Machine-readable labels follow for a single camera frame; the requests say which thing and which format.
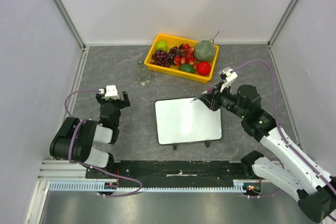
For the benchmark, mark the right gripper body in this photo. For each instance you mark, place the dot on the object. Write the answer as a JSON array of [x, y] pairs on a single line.
[[212, 98]]

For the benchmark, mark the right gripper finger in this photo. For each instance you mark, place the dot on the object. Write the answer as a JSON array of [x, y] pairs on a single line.
[[209, 102], [214, 92]]

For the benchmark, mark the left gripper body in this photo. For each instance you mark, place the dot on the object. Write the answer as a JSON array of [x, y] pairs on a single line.
[[117, 104]]

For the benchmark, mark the magenta marker cap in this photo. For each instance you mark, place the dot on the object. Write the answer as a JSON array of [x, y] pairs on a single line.
[[209, 90]]

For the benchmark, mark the white marker pen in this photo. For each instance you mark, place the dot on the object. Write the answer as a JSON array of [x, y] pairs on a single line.
[[198, 97]]

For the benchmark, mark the small whiteboard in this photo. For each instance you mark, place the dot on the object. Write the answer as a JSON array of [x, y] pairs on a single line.
[[184, 121]]

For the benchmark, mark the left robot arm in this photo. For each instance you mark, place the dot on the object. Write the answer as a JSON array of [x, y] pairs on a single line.
[[75, 138]]

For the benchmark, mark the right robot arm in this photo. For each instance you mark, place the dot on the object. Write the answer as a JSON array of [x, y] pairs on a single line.
[[312, 187]]

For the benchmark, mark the red apple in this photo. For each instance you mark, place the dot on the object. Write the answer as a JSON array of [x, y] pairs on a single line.
[[203, 68]]

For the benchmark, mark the green avocado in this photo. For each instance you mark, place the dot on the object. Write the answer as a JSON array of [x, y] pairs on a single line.
[[187, 68]]

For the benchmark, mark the green netted melon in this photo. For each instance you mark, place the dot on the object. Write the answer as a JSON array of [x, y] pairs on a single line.
[[204, 51]]

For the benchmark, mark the red cherry bunch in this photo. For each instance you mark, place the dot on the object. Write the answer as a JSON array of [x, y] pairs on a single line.
[[183, 54]]

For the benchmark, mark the clear glass bottle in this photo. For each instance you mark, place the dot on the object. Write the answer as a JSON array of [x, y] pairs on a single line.
[[143, 73]]

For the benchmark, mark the purple grape bunch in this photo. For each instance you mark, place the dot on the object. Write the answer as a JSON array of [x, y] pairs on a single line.
[[165, 59]]

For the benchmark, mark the yellow plastic bin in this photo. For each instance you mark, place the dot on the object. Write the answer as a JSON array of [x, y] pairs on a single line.
[[173, 41]]

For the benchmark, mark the green apple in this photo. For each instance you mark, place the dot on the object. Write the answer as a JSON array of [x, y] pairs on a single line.
[[161, 45]]

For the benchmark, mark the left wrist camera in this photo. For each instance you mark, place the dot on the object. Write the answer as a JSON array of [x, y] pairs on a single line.
[[110, 92]]

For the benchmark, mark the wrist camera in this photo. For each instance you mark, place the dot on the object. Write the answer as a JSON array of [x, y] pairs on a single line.
[[228, 76], [110, 92]]

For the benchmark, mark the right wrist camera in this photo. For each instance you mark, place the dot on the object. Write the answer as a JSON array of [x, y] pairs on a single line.
[[228, 76]]

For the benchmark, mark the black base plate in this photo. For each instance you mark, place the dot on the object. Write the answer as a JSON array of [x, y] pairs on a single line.
[[181, 173]]

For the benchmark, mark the white cable duct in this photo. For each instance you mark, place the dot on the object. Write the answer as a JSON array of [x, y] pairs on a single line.
[[111, 187]]

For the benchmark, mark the left aluminium frame post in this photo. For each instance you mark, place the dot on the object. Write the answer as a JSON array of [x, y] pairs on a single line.
[[69, 23]]

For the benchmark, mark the aluminium frame post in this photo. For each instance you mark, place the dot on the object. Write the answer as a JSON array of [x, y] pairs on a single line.
[[69, 23], [282, 22]]

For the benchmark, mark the right aluminium frame post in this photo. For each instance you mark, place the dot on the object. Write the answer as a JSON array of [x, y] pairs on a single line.
[[282, 22]]

